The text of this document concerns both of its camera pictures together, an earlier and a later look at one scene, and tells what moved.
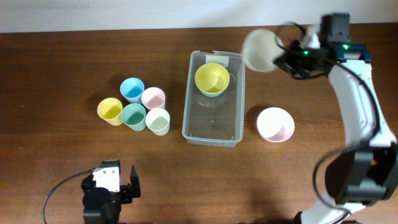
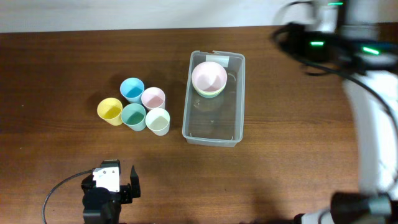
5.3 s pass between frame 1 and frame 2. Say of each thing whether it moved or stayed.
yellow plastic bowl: moved
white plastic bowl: moved
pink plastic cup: stayed
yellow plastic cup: stayed
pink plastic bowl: moved
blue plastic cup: stayed
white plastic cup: stayed
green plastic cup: stayed
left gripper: stayed
